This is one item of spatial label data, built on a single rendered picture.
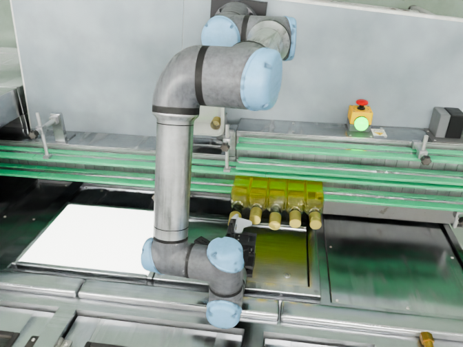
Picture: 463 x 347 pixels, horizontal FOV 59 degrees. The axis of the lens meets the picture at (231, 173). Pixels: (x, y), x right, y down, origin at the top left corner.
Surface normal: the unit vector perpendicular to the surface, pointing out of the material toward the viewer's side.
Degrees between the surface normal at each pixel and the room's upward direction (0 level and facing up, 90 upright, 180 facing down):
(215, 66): 36
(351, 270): 91
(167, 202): 17
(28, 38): 0
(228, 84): 5
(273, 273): 90
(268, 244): 91
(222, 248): 90
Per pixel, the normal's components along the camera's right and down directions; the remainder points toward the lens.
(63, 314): 0.00, -0.88
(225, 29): -0.35, 0.45
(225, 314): -0.14, 0.48
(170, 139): -0.09, 0.20
